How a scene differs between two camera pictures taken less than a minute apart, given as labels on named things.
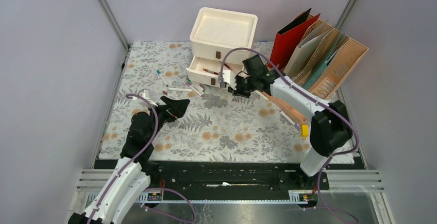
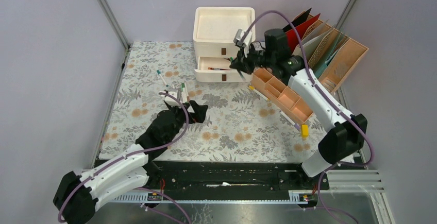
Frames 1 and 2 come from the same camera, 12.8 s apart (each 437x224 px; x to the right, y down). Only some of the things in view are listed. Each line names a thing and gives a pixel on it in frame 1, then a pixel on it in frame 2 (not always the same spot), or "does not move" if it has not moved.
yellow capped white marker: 263,96 does not move
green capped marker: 196,85 -> 184,98
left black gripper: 173,108 -> 198,115
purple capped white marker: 296,125 does not move
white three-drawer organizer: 214,33 does not move
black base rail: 240,175 does not move
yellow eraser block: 304,131 does not move
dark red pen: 228,66 -> 219,69
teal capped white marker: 159,72 does not move
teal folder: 339,36 does not move
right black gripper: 237,92 -> 242,61
